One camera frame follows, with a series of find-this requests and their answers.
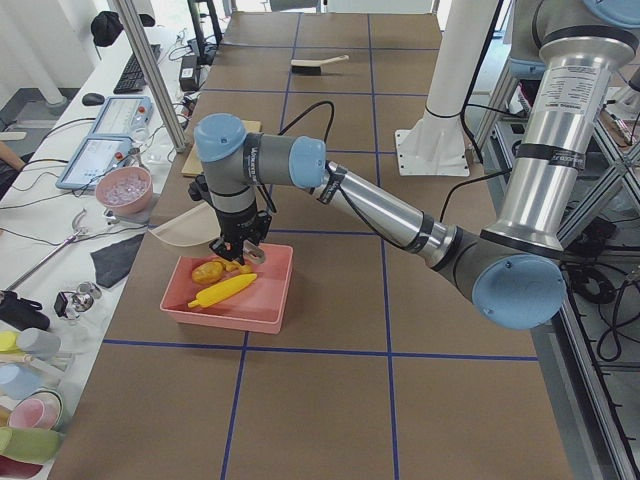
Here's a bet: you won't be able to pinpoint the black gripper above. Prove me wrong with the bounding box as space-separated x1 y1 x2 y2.
188 174 272 265

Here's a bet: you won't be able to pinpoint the tan toy ginger root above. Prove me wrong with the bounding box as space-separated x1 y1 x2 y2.
213 257 253 274

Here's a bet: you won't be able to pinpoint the brown toy potato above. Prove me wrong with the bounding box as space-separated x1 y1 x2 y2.
191 261 225 285

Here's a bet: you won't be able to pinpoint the beige plastic dustpan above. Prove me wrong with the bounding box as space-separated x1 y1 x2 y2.
150 203 221 247

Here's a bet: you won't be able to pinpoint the yellow toy corn cob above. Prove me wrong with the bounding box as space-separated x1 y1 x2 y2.
187 273 258 308

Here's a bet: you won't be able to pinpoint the beige hand brush black bristles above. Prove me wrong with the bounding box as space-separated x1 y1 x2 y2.
290 55 350 76

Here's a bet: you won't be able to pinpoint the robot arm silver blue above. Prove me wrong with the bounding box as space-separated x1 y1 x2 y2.
194 1 639 329

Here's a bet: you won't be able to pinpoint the pink plastic bin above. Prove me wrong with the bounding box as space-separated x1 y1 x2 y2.
160 244 293 334

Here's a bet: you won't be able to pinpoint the bamboo cutting board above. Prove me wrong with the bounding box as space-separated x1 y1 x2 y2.
180 118 264 179

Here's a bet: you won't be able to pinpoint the dark grey cloth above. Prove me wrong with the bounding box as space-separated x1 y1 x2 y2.
90 234 144 288

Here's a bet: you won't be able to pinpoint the pink bowl with clear items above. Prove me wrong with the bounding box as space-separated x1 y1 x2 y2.
95 166 153 216

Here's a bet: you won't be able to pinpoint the blue teach pendant near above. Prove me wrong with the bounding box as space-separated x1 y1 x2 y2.
56 135 132 190

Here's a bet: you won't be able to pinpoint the blue teach pendant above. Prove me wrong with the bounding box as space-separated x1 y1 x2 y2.
90 95 153 136
56 135 132 190

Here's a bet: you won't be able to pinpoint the blue teach pendant far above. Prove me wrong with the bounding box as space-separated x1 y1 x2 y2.
90 95 153 136

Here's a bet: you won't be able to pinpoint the black computer keyboard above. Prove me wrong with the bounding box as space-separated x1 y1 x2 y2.
113 54 147 95

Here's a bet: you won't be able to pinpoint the black computer mouse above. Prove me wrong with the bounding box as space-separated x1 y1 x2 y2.
81 92 105 106

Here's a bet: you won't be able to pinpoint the stack of coloured cups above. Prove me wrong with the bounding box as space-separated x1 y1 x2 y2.
0 327 69 480

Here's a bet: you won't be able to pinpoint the aluminium frame post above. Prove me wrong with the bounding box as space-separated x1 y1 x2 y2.
114 0 187 153

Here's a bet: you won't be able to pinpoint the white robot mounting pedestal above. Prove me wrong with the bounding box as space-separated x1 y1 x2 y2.
395 0 501 177

